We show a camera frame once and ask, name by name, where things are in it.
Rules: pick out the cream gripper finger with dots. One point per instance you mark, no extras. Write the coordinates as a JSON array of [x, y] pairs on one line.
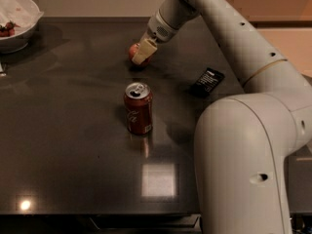
[[147, 48]]

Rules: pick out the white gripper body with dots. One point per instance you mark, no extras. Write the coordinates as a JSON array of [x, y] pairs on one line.
[[160, 29]]

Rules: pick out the red apple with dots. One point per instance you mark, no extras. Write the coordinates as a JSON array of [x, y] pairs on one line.
[[132, 51]]

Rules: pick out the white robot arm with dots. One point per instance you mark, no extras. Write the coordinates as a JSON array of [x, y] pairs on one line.
[[241, 142]]

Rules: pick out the red soda can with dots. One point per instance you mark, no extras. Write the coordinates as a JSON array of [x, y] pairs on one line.
[[138, 104]]

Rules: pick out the black snack packet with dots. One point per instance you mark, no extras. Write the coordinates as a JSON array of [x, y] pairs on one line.
[[206, 83]]

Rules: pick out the white bowl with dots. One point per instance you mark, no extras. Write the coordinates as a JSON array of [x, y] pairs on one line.
[[18, 41]]

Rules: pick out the white napkin in bowl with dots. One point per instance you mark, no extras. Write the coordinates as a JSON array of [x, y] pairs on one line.
[[24, 13]]

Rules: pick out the red strawberries in bowl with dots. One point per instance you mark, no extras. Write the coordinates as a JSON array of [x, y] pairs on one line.
[[8, 29]]

